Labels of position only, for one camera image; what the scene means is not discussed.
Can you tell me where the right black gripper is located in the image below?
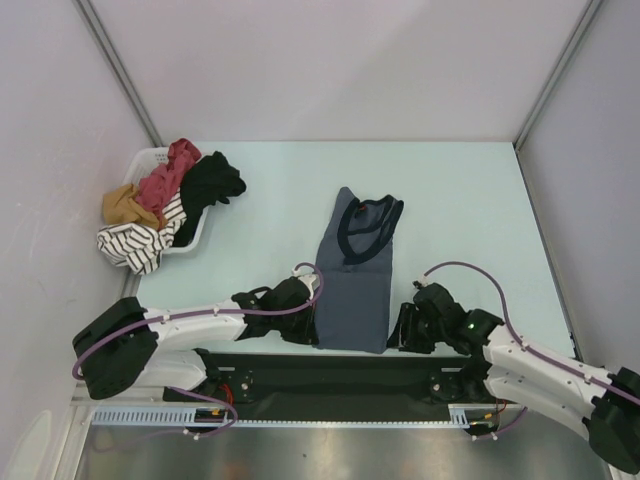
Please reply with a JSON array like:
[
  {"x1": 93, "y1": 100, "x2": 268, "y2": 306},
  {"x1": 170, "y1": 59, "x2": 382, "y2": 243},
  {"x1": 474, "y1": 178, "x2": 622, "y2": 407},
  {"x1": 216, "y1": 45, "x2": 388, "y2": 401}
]
[{"x1": 385, "y1": 302, "x2": 448, "y2": 354}]

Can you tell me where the blue grey tank top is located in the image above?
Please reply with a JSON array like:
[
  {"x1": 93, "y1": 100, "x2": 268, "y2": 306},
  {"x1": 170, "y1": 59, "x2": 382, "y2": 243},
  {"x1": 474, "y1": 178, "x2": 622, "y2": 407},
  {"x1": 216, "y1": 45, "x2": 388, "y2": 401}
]
[{"x1": 315, "y1": 187, "x2": 404, "y2": 354}]

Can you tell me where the red tank top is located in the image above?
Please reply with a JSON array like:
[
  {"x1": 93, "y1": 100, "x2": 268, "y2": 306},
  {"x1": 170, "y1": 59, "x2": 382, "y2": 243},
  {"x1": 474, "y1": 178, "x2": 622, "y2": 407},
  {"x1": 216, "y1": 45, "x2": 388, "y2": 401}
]
[{"x1": 136, "y1": 138, "x2": 202, "y2": 219}]

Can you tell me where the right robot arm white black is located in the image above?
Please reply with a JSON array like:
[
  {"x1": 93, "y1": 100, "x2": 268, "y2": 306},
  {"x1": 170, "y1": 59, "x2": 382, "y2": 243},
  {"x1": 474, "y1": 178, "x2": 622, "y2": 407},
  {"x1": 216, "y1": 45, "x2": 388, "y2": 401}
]
[{"x1": 387, "y1": 283, "x2": 639, "y2": 475}]

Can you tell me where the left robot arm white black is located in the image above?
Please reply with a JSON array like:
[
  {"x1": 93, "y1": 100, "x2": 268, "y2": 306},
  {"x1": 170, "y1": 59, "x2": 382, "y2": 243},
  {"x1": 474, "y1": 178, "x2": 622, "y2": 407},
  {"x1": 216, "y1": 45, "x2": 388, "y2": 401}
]
[{"x1": 72, "y1": 268, "x2": 324, "y2": 403}]

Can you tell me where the striped white black tank top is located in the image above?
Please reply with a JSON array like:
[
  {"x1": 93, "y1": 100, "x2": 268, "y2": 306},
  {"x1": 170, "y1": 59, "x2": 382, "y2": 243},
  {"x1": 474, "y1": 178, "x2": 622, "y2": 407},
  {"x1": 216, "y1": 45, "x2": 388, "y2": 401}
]
[{"x1": 97, "y1": 191, "x2": 187, "y2": 275}]

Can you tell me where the mustard tank top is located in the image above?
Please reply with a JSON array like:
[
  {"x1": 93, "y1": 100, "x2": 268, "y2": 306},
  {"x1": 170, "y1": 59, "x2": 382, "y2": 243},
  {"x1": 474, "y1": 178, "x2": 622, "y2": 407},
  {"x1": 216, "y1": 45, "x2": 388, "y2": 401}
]
[{"x1": 102, "y1": 183, "x2": 161, "y2": 230}]

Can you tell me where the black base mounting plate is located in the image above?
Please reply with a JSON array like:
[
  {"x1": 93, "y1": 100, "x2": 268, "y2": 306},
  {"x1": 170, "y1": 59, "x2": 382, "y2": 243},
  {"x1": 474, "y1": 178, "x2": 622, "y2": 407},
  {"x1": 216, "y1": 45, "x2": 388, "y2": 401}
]
[{"x1": 194, "y1": 353, "x2": 507, "y2": 420}]

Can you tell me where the white plastic laundry basket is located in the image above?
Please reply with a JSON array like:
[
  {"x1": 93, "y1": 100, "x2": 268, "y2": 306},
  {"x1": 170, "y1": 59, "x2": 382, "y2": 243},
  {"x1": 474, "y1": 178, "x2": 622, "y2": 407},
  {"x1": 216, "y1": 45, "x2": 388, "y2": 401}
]
[{"x1": 122, "y1": 147, "x2": 214, "y2": 259}]

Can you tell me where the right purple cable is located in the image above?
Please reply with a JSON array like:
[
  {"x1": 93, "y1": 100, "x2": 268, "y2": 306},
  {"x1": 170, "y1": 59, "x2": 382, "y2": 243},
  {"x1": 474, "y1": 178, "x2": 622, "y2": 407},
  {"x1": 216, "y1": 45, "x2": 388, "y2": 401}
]
[{"x1": 412, "y1": 259, "x2": 640, "y2": 441}]

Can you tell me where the slotted cable duct rail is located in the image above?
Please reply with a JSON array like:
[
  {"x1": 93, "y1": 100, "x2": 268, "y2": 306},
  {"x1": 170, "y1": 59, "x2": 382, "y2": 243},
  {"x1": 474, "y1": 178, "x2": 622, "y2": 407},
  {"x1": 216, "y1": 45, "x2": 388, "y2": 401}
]
[{"x1": 90, "y1": 405, "x2": 496, "y2": 430}]

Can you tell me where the aluminium extrusion base frame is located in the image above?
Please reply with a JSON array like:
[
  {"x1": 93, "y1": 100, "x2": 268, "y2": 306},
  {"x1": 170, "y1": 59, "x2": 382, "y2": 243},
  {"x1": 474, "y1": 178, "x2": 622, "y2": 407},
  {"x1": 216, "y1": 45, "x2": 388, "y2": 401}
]
[{"x1": 72, "y1": 274, "x2": 633, "y2": 437}]

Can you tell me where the right aluminium corner post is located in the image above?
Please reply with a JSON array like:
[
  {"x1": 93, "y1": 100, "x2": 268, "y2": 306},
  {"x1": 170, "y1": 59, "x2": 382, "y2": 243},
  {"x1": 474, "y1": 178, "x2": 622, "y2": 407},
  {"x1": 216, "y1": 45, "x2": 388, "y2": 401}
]
[{"x1": 512, "y1": 0, "x2": 608, "y2": 154}]

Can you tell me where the aluminium corner post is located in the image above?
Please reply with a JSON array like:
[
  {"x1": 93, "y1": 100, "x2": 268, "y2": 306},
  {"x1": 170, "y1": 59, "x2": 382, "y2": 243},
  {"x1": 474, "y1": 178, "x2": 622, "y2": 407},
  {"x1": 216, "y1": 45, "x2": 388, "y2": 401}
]
[
  {"x1": 512, "y1": 0, "x2": 608, "y2": 154},
  {"x1": 72, "y1": 0, "x2": 164, "y2": 147}
]

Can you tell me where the left aluminium corner post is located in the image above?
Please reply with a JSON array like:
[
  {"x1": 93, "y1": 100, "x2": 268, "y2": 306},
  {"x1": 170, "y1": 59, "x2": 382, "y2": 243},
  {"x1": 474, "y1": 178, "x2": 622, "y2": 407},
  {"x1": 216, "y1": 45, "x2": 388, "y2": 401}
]
[{"x1": 72, "y1": 0, "x2": 164, "y2": 147}]

